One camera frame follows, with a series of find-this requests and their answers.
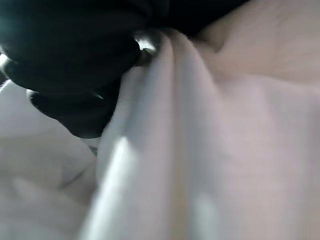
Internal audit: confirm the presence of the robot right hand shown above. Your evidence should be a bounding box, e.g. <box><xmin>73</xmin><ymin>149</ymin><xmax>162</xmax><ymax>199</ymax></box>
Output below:
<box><xmin>0</xmin><ymin>0</ymin><xmax>253</xmax><ymax>140</ymax></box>

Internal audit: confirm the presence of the white cloth garment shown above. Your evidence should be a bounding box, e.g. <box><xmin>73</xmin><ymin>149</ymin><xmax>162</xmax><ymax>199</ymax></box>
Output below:
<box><xmin>0</xmin><ymin>0</ymin><xmax>320</xmax><ymax>240</ymax></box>

